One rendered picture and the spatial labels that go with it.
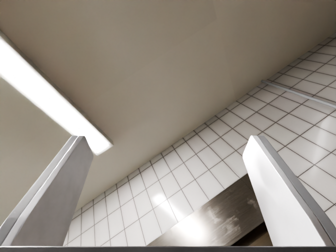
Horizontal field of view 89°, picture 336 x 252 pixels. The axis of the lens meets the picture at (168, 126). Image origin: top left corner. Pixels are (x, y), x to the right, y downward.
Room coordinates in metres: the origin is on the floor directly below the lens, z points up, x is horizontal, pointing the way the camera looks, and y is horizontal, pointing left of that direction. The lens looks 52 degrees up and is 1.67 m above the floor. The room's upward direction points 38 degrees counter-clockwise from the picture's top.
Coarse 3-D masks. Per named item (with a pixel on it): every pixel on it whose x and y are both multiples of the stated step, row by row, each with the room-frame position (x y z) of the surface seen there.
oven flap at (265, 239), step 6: (258, 228) 0.95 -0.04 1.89; (264, 228) 0.94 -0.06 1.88; (252, 234) 0.94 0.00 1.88; (258, 234) 0.94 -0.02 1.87; (264, 234) 0.93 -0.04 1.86; (246, 240) 0.94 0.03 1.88; (252, 240) 0.93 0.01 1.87; (258, 240) 0.93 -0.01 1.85; (264, 240) 0.93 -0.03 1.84; (270, 240) 0.92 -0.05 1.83
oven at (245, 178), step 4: (244, 176) 0.92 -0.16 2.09; (248, 176) 0.92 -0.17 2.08; (236, 180) 0.92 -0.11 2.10; (244, 180) 0.92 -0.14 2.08; (248, 180) 0.92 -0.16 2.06; (248, 184) 0.92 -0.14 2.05; (252, 188) 0.92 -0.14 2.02; (208, 200) 0.90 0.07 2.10; (180, 220) 0.89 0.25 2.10; (152, 240) 0.88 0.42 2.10
